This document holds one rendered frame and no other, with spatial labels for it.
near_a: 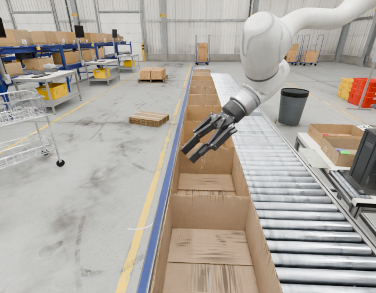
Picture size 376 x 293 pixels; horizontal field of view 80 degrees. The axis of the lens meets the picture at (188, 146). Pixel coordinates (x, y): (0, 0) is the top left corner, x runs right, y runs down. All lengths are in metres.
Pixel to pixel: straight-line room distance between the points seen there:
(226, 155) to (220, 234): 0.43
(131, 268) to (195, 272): 1.17
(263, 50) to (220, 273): 0.67
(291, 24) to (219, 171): 0.77
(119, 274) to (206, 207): 1.22
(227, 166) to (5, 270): 1.83
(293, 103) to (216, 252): 4.06
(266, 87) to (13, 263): 2.17
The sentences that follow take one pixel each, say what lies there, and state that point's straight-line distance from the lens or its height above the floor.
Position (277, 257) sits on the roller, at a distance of 1.08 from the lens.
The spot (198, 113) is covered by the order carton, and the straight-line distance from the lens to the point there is 1.90.
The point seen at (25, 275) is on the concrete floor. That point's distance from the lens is 2.21.
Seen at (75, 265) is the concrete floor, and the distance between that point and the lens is 2.09.
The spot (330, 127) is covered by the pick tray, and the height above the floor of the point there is 0.82.
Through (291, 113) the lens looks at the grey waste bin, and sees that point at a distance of 4.75.
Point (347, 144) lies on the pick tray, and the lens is 2.15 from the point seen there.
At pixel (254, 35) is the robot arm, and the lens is 0.63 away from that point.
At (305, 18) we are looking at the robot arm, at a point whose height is 1.60.
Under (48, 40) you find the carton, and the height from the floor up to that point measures 1.48.
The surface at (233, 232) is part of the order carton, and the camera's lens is 0.92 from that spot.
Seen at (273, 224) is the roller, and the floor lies 0.74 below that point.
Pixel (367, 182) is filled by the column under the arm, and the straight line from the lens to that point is 1.65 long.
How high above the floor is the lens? 1.55
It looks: 26 degrees down
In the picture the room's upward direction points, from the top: straight up
